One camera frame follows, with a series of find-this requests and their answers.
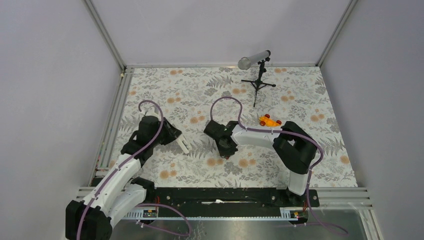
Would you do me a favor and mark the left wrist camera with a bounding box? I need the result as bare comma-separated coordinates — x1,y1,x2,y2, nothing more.
144,109,161,118

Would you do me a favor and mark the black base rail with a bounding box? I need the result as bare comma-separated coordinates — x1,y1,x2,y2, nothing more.
144,187,320,218

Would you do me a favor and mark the white remote control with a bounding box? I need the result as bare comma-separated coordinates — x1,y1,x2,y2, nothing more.
175,134,191,155

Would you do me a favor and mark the orange toy car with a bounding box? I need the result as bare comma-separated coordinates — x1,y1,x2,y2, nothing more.
259,114,282,127

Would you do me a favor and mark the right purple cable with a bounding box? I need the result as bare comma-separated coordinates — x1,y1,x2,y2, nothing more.
209,96,349,237

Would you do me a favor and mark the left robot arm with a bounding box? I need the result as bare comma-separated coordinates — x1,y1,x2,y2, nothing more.
65,115,189,240

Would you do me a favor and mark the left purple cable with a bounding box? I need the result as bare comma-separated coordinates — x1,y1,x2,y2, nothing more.
76,99,165,240

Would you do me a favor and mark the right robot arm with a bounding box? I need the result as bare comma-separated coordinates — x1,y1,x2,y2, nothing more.
203,120,319,206

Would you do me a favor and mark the silver microphone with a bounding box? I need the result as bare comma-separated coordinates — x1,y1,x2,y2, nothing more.
237,50,271,70

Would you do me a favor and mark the black tripod mic stand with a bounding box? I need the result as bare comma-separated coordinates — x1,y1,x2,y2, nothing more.
241,57,277,108

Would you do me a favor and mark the floral table mat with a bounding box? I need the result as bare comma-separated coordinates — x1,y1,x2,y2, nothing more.
103,67,358,188

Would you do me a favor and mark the purple cable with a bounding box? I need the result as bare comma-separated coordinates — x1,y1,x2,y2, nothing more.
209,96,349,237
76,99,165,240

